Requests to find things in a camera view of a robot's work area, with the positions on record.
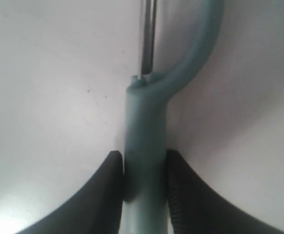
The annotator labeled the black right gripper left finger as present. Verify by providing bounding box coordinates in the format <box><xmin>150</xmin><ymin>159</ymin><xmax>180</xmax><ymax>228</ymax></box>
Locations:
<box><xmin>21</xmin><ymin>151</ymin><xmax>124</xmax><ymax>234</ymax></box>

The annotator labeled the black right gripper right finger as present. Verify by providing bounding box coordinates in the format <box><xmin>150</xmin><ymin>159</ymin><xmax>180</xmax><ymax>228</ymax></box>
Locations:
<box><xmin>166</xmin><ymin>149</ymin><xmax>282</xmax><ymax>234</ymax></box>

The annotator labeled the teal handled peeler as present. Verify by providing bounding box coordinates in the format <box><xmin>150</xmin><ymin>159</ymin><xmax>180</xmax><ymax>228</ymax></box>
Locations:
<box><xmin>122</xmin><ymin>0</ymin><xmax>224</xmax><ymax>234</ymax></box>

